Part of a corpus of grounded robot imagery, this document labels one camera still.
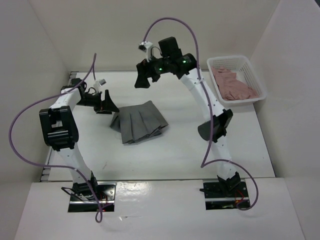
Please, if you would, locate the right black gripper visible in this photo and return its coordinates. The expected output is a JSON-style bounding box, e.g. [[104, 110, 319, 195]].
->
[[134, 52, 170, 89]]

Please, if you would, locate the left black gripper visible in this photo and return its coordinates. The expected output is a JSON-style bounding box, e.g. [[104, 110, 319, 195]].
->
[[75, 89, 119, 115]]

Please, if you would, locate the grey pleated skirt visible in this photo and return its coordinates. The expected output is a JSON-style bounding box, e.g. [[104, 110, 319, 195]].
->
[[109, 100, 169, 145]]

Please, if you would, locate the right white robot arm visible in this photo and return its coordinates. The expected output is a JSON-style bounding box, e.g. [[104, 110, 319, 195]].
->
[[134, 36, 241, 197]]

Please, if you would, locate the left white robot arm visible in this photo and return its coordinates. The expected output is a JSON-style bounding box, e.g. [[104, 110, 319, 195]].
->
[[39, 78, 119, 201]]

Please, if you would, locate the pink skirt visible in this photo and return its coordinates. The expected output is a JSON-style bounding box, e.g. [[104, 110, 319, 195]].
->
[[211, 66, 259, 101]]

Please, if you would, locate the white plastic basket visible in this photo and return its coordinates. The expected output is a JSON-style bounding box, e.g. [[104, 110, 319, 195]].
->
[[206, 55, 267, 106]]

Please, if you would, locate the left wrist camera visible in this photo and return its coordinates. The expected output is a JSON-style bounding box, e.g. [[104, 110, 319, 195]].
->
[[93, 79, 107, 93]]

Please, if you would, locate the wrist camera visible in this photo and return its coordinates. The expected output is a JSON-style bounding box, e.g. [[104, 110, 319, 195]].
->
[[93, 79, 107, 93], [138, 41, 154, 62]]

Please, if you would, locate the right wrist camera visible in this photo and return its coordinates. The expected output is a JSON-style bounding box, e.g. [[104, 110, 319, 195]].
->
[[138, 41, 154, 62]]

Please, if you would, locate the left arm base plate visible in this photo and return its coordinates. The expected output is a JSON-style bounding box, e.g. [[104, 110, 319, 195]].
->
[[61, 181, 116, 213]]

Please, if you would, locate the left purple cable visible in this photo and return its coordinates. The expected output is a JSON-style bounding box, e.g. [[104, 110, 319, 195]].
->
[[8, 52, 112, 223]]

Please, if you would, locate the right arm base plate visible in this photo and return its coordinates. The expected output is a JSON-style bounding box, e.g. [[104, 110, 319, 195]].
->
[[199, 180, 251, 211]]

